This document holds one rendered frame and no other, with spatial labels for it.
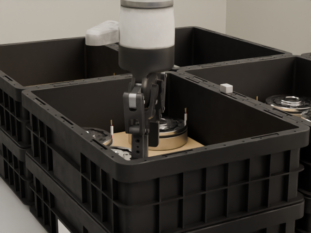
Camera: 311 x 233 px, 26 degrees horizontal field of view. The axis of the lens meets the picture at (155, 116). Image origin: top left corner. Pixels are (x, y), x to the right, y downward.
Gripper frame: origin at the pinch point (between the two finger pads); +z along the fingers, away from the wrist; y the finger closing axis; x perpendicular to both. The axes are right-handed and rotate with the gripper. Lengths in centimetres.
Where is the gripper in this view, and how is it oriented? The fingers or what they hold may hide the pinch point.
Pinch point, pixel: (145, 143)
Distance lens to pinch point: 94.3
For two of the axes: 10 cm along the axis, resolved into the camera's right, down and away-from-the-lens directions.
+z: -0.1, 9.6, 3.0
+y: 2.5, -2.8, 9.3
